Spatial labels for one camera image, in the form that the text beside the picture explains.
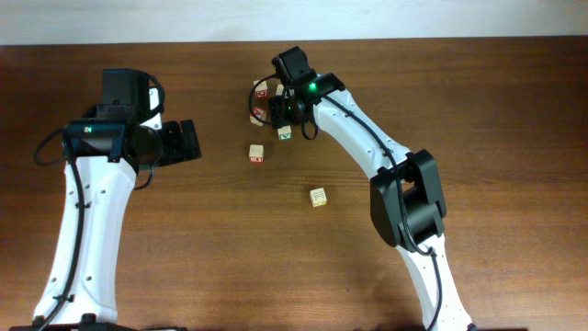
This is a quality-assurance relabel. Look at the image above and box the wooden block green V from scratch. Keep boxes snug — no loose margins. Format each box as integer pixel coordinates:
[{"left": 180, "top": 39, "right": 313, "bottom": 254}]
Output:
[{"left": 277, "top": 126, "right": 292, "bottom": 141}]

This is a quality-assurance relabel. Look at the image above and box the wooden block red bottom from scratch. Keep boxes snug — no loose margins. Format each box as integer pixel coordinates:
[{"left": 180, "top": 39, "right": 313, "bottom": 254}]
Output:
[{"left": 249, "top": 144, "right": 265, "bottom": 163}]

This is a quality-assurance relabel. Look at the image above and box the wooden block yellow side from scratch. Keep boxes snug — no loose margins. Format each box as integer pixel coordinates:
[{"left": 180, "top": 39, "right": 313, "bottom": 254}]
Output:
[{"left": 310, "top": 188, "right": 327, "bottom": 207}]

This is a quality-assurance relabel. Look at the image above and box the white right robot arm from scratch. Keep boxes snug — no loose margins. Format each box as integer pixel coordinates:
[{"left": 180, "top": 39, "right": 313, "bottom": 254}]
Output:
[{"left": 270, "top": 47, "right": 476, "bottom": 331}]

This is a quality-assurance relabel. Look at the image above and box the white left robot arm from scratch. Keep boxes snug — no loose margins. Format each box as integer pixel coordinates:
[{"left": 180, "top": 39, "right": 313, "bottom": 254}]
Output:
[{"left": 27, "top": 69, "right": 202, "bottom": 330}]

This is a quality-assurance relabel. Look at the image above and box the wooden block red V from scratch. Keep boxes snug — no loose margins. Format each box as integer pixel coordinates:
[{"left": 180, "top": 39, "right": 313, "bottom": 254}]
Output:
[{"left": 250, "top": 107, "right": 267, "bottom": 126}]

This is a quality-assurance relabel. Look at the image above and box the wooden block red G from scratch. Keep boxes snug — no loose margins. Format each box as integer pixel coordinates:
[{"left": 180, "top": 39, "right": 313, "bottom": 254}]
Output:
[{"left": 254, "top": 80, "right": 268, "bottom": 98}]

